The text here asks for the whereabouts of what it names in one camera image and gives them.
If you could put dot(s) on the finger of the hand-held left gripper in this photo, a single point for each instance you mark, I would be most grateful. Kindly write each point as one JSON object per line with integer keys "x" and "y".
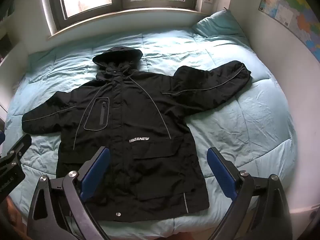
{"x": 18, "y": 147}
{"x": 1, "y": 137}

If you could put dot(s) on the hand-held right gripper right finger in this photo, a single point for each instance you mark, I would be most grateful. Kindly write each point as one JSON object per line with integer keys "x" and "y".
{"x": 220, "y": 172}

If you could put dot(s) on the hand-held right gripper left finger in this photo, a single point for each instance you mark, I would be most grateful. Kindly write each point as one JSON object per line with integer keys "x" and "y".
{"x": 98, "y": 169}

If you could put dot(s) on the black hooded jacket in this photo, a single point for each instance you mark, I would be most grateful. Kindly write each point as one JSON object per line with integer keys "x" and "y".
{"x": 130, "y": 120}

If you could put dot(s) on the light blue quilted blanket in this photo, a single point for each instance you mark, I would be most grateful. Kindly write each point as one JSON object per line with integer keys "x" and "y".
{"x": 237, "y": 120}

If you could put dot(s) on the light blue pillow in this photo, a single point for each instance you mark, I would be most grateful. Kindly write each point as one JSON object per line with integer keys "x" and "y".
{"x": 218, "y": 26}

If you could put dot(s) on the colourful wall map poster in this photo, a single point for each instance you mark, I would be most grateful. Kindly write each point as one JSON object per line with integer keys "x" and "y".
{"x": 295, "y": 12}

